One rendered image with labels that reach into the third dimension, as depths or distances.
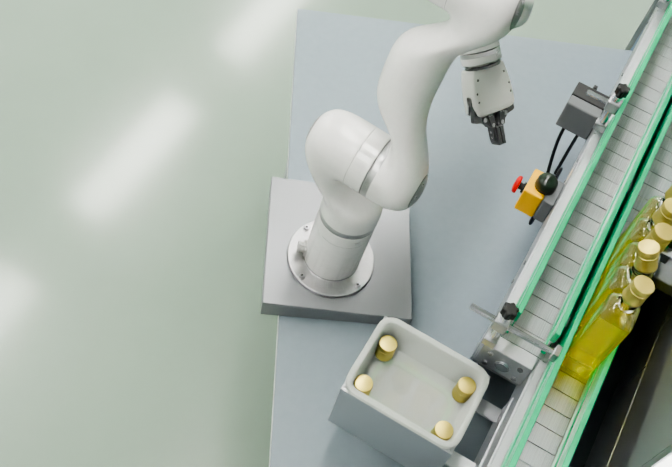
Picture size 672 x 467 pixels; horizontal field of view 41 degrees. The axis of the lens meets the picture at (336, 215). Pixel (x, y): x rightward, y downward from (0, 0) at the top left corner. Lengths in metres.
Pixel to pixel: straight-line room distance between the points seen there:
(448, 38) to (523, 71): 1.06
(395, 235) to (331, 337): 0.28
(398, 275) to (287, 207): 0.29
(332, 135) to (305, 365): 0.52
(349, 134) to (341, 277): 0.41
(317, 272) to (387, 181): 0.38
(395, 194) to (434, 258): 0.49
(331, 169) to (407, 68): 0.26
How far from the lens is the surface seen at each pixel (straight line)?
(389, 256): 2.00
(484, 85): 1.90
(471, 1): 1.41
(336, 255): 1.83
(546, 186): 1.92
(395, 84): 1.51
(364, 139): 1.62
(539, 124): 2.40
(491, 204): 2.20
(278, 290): 1.90
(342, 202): 1.72
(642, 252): 1.49
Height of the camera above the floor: 2.47
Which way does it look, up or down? 56 degrees down
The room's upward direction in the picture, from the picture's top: 16 degrees clockwise
